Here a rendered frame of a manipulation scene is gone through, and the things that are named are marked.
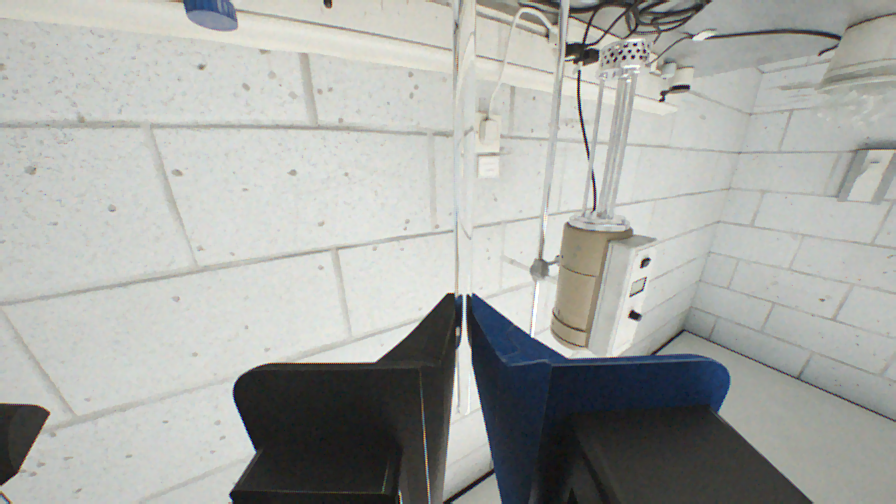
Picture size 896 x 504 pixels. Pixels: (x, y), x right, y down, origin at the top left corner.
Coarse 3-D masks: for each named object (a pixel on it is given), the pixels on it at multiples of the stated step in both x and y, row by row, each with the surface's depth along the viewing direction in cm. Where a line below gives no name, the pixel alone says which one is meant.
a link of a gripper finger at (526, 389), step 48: (480, 336) 8; (528, 336) 7; (480, 384) 8; (528, 384) 4; (576, 384) 4; (624, 384) 4; (672, 384) 4; (720, 384) 4; (528, 432) 4; (528, 480) 5
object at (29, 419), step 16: (0, 416) 3; (16, 416) 3; (32, 416) 3; (48, 416) 3; (0, 432) 3; (16, 432) 3; (32, 432) 3; (0, 448) 3; (16, 448) 3; (0, 464) 2; (16, 464) 3; (0, 480) 2; (0, 496) 4
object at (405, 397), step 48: (432, 336) 7; (240, 384) 4; (288, 384) 4; (336, 384) 4; (384, 384) 4; (432, 384) 5; (288, 432) 4; (336, 432) 4; (384, 432) 4; (432, 432) 5; (432, 480) 5
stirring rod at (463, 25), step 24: (456, 0) 6; (456, 24) 6; (456, 48) 6; (456, 72) 6; (456, 96) 6; (456, 120) 7; (456, 144) 7; (456, 168) 7; (456, 192) 7; (456, 216) 7; (456, 240) 8; (456, 264) 8; (456, 288) 8; (456, 312) 9; (456, 336) 9; (456, 360) 9; (456, 384) 10; (456, 408) 10
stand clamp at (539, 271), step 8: (504, 256) 63; (512, 264) 61; (520, 264) 59; (536, 264) 54; (544, 264) 53; (552, 264) 55; (536, 272) 53; (544, 272) 53; (536, 280) 55; (544, 280) 53; (552, 280) 51
